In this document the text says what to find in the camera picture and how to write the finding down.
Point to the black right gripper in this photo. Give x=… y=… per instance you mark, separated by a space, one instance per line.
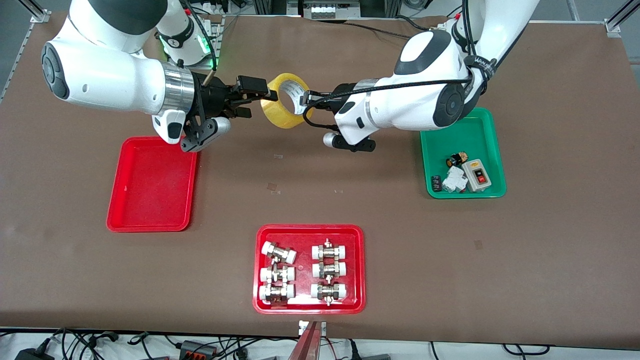
x=214 y=97

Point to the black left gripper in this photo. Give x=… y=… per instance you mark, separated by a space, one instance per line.
x=342 y=94

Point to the yellow tape roll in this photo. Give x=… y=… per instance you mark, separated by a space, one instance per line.
x=280 y=119

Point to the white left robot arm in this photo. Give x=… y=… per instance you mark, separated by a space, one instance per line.
x=415 y=100

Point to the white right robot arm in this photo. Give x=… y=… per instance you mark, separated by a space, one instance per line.
x=110 y=80

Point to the red plastic tray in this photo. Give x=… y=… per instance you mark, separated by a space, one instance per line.
x=150 y=190

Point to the red tray with pipe fittings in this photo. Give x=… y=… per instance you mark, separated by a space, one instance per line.
x=305 y=235

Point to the green plastic tray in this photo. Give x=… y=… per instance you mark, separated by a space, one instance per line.
x=480 y=145

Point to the white power strip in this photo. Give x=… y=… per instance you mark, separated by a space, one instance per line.
x=325 y=10

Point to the small black terminal block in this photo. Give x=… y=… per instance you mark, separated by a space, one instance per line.
x=436 y=183

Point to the white and metal pipe fitting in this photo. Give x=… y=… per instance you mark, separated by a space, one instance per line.
x=328 y=291
x=329 y=270
x=276 y=292
x=277 y=274
x=279 y=253
x=329 y=251

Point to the black cylinder with gold cap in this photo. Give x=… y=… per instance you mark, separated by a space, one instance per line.
x=455 y=161

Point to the white circuit breaker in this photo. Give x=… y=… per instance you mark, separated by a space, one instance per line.
x=454 y=180

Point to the red metal bar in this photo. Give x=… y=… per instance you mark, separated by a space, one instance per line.
x=306 y=345

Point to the black connector box orange clips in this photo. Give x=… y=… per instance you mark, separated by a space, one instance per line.
x=197 y=350

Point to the brown table mat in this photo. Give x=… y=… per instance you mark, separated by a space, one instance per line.
x=550 y=250

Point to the black power adapter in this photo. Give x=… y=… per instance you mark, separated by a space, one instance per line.
x=32 y=354

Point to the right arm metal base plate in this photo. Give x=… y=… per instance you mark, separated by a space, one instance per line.
x=218 y=40

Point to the grey switch box red button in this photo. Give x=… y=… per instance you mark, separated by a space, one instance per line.
x=472 y=170

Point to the white metal bracket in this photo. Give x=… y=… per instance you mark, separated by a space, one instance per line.
x=322 y=327

